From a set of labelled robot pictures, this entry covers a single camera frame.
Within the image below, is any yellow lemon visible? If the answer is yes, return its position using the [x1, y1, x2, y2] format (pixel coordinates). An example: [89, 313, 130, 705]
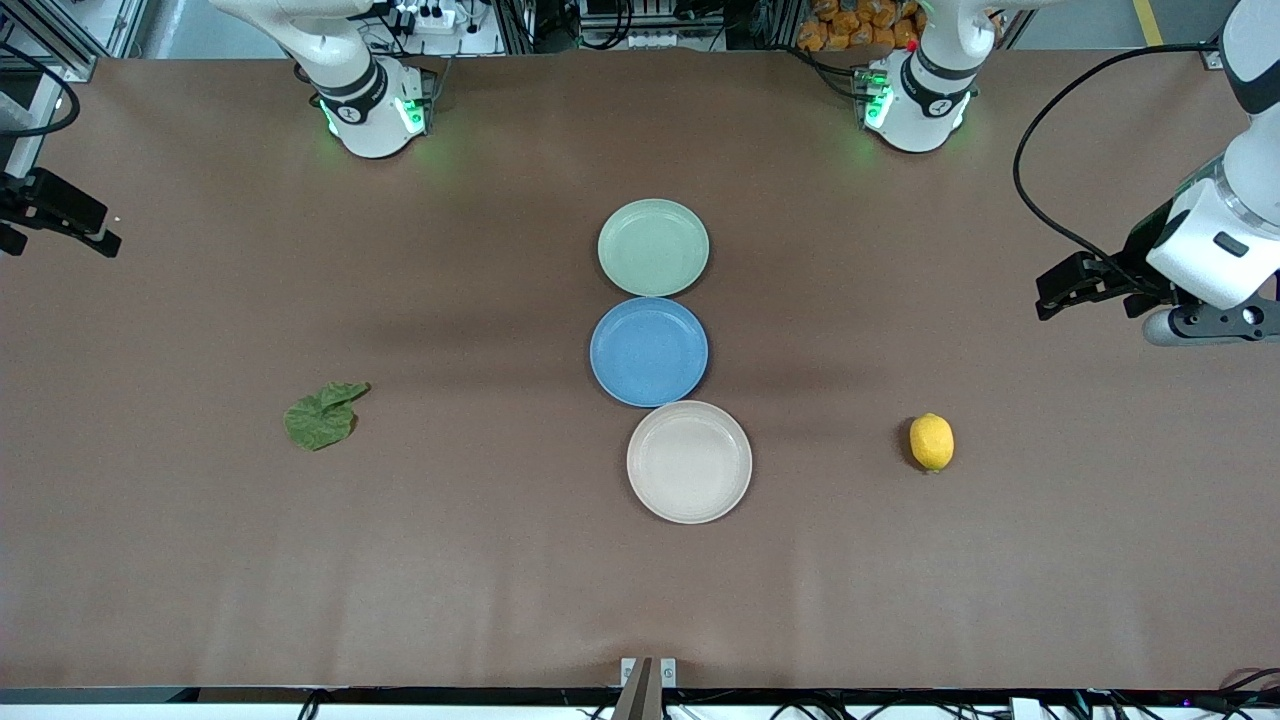
[909, 412, 956, 474]

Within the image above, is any green lettuce leaf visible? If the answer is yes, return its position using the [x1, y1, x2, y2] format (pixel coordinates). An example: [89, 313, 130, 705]
[283, 381, 372, 452]

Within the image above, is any orange packets pile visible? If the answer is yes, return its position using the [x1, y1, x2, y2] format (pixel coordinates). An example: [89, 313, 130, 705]
[797, 0, 923, 53]

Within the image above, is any white power strip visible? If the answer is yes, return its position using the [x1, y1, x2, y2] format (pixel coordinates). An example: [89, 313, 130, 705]
[393, 3, 459, 33]

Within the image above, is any light green plate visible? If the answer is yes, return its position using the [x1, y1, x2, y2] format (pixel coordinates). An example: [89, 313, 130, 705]
[597, 198, 711, 298]

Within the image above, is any beige plate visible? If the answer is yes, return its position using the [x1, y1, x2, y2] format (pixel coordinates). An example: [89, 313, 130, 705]
[626, 400, 754, 525]

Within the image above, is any blue plate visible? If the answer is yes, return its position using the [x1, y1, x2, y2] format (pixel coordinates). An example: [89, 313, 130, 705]
[589, 296, 710, 409]

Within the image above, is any grey equipment rack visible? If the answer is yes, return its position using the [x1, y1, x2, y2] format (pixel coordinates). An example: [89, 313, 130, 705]
[575, 0, 731, 51]

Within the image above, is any aluminium frame profile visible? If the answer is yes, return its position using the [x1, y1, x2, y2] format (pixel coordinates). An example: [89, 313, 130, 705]
[0, 65, 66, 176]

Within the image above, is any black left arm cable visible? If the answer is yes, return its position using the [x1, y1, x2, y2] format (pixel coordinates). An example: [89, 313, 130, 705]
[1012, 40, 1226, 266]

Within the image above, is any aluminium frame post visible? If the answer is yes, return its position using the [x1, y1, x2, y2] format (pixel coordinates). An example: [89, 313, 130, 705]
[0, 0, 101, 83]

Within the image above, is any black base cable bundle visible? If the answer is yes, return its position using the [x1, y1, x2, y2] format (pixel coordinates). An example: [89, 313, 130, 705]
[790, 45, 871, 101]

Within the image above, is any aluminium rack post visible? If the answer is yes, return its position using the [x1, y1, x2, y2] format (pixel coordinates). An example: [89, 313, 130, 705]
[765, 0, 804, 49]
[497, 0, 536, 56]

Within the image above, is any small metal bracket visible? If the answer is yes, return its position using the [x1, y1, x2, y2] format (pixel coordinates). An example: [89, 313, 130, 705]
[620, 657, 678, 691]

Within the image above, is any grey camera pole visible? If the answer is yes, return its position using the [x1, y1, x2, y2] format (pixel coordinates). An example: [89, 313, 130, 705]
[611, 657, 663, 720]

